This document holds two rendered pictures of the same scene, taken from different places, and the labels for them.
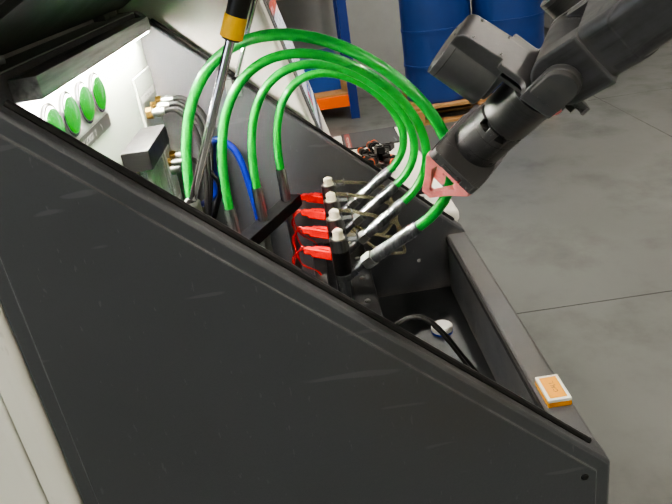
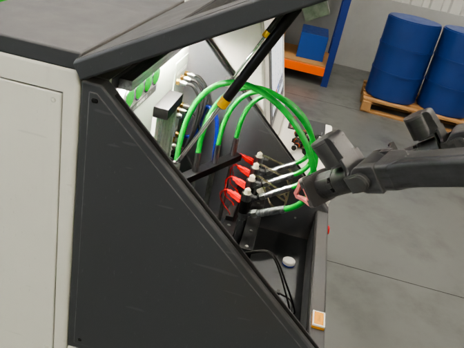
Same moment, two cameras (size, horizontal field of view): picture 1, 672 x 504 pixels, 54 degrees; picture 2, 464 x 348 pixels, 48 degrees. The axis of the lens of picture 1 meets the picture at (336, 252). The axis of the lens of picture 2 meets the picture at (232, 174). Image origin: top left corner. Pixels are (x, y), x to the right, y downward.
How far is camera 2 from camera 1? 0.40 m
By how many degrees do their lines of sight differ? 5
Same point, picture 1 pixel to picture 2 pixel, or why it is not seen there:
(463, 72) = (324, 154)
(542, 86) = (352, 179)
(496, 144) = (330, 191)
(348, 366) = (215, 264)
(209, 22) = (231, 41)
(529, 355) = (318, 297)
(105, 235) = (133, 164)
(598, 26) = (382, 168)
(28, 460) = (56, 242)
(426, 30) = (397, 47)
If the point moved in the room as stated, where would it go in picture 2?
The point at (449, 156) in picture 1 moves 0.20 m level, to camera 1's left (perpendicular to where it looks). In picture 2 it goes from (307, 186) to (215, 162)
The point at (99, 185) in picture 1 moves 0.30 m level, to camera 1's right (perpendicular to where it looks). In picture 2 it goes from (139, 143) to (298, 184)
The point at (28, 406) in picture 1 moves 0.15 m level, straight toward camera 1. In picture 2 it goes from (68, 219) to (74, 266)
